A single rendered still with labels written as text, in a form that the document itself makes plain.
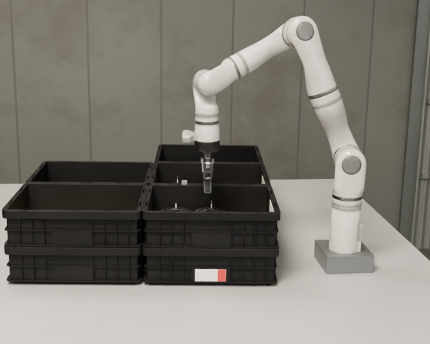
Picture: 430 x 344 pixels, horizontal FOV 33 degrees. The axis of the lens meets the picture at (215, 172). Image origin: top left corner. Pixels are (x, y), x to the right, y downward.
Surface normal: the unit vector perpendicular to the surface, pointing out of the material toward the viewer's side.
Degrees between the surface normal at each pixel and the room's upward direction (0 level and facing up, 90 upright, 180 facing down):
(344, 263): 90
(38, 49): 90
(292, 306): 0
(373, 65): 90
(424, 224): 90
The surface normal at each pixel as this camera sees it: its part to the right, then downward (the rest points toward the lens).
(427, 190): 0.11, 0.25
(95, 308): 0.02, -0.97
